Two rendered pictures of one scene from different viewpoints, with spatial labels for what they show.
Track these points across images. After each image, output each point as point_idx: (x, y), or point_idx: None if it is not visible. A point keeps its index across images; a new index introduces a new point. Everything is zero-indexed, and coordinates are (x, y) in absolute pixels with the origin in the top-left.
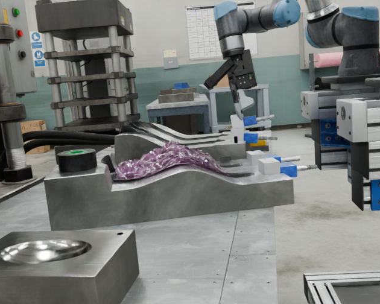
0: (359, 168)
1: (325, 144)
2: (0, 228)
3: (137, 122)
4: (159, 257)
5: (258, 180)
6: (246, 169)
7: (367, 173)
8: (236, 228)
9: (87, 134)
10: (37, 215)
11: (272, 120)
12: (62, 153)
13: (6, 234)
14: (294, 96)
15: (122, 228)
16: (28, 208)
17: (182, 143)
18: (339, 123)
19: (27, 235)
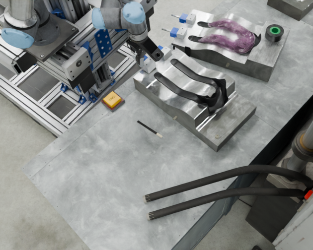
0: (146, 18)
1: (93, 66)
2: (304, 61)
3: (203, 103)
4: (257, 9)
5: (203, 15)
6: (195, 29)
7: (153, 11)
8: (225, 12)
9: (228, 170)
10: (287, 67)
11: None
12: (281, 31)
13: (304, 9)
14: None
15: None
16: (291, 81)
17: (188, 80)
18: (144, 8)
19: (298, 5)
